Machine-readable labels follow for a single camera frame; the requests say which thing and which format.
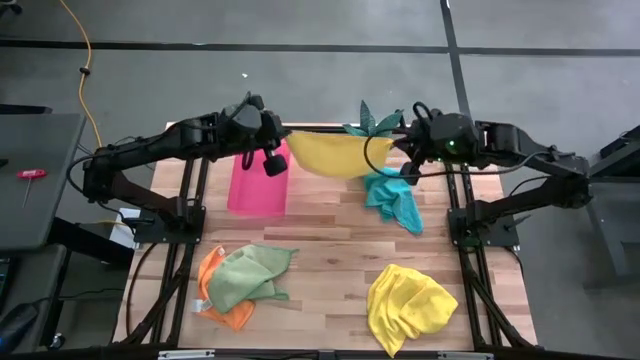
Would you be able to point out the green snake plant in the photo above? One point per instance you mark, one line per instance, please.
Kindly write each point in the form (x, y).
(370, 122)

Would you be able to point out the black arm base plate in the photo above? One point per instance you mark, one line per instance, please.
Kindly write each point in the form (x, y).
(150, 232)
(500, 237)

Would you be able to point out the black aluminium extrusion frame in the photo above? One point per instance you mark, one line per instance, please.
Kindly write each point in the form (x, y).
(178, 320)

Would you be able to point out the green microfiber towel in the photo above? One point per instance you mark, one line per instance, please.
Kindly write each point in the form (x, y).
(245, 275)

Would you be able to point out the black rounded device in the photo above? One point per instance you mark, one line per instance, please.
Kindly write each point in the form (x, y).
(17, 325)

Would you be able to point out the white box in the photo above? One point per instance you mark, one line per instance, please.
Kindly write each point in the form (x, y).
(125, 230)

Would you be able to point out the dark grey metal stand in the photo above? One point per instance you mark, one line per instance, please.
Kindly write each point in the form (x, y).
(620, 160)

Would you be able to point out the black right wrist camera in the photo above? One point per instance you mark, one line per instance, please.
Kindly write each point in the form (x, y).
(411, 172)

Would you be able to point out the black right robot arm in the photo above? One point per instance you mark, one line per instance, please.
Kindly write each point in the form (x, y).
(530, 145)

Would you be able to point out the pink plastic bin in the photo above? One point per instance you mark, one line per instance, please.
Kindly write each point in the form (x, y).
(257, 192)

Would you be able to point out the dark grey cart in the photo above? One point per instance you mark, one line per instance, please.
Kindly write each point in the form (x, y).
(90, 245)

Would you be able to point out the grey side table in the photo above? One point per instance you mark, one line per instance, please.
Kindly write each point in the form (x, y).
(45, 215)

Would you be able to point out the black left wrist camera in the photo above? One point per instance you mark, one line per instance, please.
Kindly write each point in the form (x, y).
(276, 164)

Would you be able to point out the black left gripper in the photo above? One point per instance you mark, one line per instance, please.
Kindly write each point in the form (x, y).
(247, 122)

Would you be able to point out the orange microfiber towel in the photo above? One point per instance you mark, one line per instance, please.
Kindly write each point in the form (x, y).
(235, 317)

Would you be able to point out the teal microfiber towel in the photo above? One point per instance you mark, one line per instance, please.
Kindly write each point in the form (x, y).
(395, 200)

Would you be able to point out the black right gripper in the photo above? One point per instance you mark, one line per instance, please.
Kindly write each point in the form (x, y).
(450, 132)

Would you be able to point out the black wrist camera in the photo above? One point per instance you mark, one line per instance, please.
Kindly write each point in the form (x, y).
(411, 172)
(276, 164)

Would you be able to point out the silver metal bracket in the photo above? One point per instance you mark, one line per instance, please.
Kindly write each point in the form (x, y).
(185, 354)
(465, 355)

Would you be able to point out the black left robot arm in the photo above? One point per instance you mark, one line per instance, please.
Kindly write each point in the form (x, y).
(150, 145)

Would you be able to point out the yellow microfiber towel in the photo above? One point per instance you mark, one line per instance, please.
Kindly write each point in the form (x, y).
(335, 155)
(405, 305)

